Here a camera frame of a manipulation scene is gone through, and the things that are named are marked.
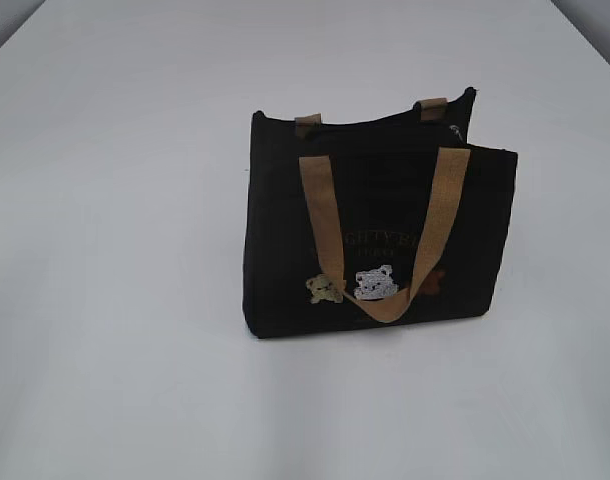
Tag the silver zipper pull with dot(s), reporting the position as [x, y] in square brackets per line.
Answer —
[457, 133]

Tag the black canvas tote bag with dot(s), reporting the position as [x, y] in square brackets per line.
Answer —
[385, 222]

